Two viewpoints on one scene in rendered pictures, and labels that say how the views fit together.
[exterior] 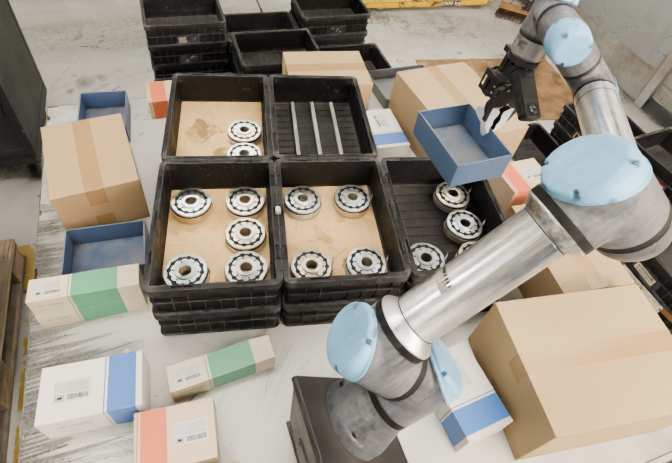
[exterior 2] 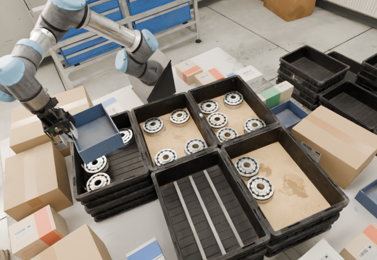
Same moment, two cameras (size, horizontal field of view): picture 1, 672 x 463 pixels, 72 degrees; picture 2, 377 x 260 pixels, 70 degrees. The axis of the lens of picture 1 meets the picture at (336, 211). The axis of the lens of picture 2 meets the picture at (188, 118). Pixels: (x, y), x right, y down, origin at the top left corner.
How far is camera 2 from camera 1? 1.60 m
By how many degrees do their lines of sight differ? 85
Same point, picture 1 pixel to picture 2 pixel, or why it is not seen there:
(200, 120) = (303, 196)
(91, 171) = (320, 124)
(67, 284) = (278, 89)
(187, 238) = (245, 116)
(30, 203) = not seen: outside the picture
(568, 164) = not seen: outside the picture
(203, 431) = (201, 78)
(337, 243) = (170, 136)
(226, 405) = not seen: hidden behind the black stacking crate
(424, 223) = (120, 164)
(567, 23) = (28, 41)
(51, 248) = not seen: hidden behind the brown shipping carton
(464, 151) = (91, 139)
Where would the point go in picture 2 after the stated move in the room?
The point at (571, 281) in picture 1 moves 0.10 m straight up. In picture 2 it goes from (43, 148) to (32, 135)
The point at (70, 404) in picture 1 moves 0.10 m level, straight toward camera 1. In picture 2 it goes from (245, 70) to (229, 68)
